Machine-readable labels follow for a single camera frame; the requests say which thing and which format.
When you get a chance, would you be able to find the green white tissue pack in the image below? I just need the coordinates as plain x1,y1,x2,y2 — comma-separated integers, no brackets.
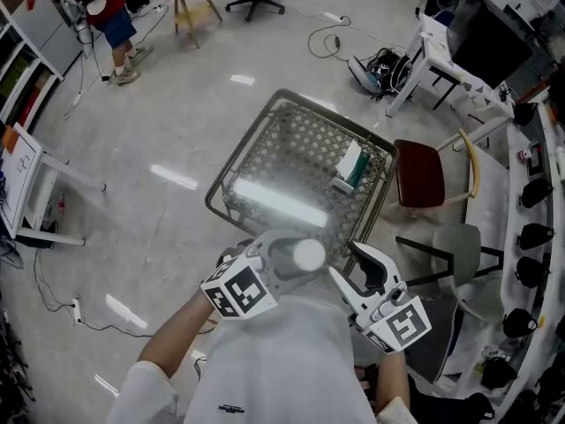
330,139,372,195

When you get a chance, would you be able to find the grey cushion blue trim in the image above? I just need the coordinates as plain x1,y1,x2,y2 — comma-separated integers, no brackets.
405,296,464,383

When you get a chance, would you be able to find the person's right forearm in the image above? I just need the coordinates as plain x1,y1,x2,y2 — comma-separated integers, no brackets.
377,350,414,414

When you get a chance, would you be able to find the grey chair black frame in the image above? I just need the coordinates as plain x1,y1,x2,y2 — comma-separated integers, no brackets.
395,223,507,326

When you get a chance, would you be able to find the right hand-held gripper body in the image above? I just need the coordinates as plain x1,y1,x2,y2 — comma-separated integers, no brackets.
348,281,433,354

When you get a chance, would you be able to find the white desk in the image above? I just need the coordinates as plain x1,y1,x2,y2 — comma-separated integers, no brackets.
385,13,516,152

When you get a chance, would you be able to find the black mesh chair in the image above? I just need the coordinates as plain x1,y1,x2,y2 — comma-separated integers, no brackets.
405,368,496,424

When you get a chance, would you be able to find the person's white shirt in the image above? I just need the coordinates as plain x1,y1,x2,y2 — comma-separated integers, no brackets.
105,293,420,424

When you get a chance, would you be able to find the black cable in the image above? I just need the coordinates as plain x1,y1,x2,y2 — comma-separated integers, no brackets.
307,15,352,59
33,247,213,339

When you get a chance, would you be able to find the wooden chair brown seat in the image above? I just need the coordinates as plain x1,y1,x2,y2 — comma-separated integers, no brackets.
388,128,481,214

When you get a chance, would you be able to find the black cabinet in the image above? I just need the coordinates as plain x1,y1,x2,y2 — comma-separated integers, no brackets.
446,0,534,90

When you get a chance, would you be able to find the small white table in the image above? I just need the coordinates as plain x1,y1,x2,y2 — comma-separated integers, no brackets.
0,122,107,246

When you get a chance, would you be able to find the pile of black equipment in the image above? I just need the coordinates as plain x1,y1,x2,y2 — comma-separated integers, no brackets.
0,307,36,414

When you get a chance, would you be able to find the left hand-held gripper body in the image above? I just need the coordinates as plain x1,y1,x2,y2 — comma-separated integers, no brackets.
200,241,280,322

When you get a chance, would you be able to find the black backpack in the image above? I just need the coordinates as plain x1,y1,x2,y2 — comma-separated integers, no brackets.
347,47,414,101

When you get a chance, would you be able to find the person's left forearm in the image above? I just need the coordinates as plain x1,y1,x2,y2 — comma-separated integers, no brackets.
139,287,222,377

